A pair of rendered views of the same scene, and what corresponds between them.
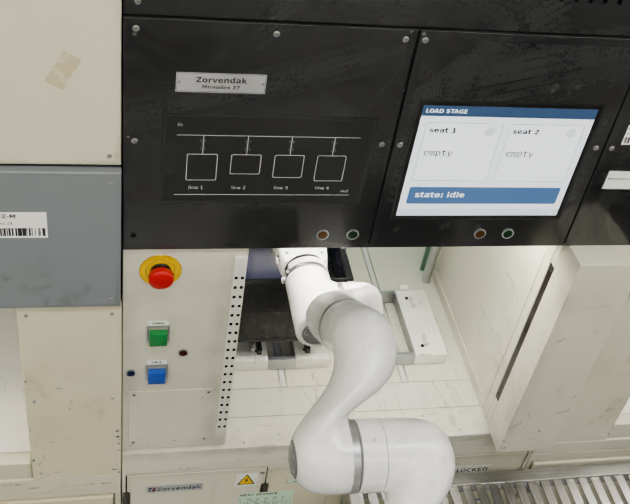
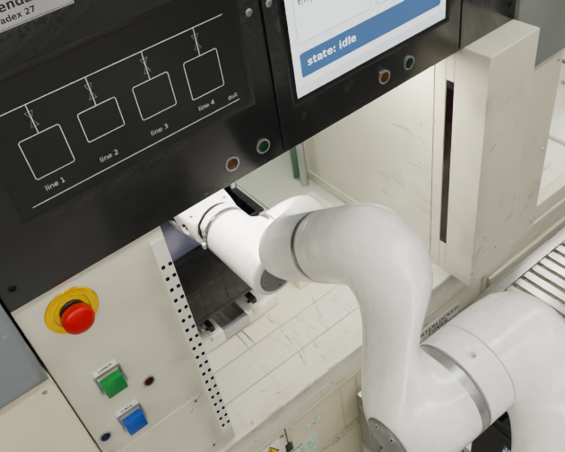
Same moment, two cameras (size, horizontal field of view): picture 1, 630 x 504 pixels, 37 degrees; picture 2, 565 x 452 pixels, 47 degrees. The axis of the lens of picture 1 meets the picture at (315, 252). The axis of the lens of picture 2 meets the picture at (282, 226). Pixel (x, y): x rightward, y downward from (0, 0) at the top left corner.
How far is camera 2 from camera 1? 0.68 m
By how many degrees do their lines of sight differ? 11
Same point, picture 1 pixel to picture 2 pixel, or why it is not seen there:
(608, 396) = (527, 184)
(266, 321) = (204, 296)
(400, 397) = not seen: hidden behind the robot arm
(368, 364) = (407, 267)
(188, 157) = (21, 147)
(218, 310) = (162, 314)
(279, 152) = (134, 82)
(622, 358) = (529, 142)
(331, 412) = (406, 354)
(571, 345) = (501, 149)
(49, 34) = not seen: outside the picture
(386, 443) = (489, 349)
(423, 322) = not seen: hidden behind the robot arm
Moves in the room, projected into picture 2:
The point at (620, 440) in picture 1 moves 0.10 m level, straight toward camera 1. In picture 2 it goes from (543, 218) to (550, 247)
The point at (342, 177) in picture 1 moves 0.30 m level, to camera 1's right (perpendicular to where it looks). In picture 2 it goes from (223, 79) to (448, 7)
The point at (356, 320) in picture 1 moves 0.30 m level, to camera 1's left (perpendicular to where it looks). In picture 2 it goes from (354, 225) to (61, 335)
